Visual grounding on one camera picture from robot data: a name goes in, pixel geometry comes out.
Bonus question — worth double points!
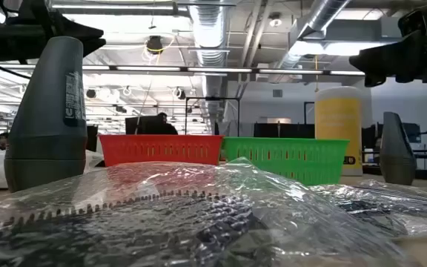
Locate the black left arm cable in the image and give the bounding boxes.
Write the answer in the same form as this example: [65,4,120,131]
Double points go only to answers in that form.
[0,62,33,81]

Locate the black round brush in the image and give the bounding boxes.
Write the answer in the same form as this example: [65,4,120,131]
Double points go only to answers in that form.
[309,179,427,238]
[0,157,396,267]

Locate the black desk monitor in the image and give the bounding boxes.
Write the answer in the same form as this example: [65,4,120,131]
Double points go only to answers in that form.
[125,116,162,136]

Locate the silver slanted air duct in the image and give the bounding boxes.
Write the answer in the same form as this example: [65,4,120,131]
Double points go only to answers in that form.
[272,0,351,81]

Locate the silver ribbed air duct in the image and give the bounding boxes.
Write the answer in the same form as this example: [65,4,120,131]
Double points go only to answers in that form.
[188,0,231,67]

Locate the green plastic basket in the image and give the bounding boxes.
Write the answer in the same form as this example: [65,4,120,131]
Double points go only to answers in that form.
[221,136,351,186]

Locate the row of black monitors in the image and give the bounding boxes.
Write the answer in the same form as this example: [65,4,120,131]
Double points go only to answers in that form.
[253,122,317,140]

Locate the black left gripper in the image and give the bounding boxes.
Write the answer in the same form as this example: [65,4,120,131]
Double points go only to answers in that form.
[0,0,107,64]

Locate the grey travel toiletry bottle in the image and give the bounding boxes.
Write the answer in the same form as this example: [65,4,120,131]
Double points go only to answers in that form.
[4,36,88,193]
[379,111,417,186]

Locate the red plastic basket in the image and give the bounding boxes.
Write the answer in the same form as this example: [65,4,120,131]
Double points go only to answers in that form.
[98,133,225,168]

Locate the yellow wipes canister white lid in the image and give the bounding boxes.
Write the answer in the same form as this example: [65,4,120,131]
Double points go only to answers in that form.
[314,85,365,177]

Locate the black ceiling device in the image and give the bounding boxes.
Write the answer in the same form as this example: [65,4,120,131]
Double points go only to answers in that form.
[145,35,165,53]

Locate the ceiling light strip bar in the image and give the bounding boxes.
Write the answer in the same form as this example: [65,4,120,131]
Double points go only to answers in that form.
[0,63,366,77]

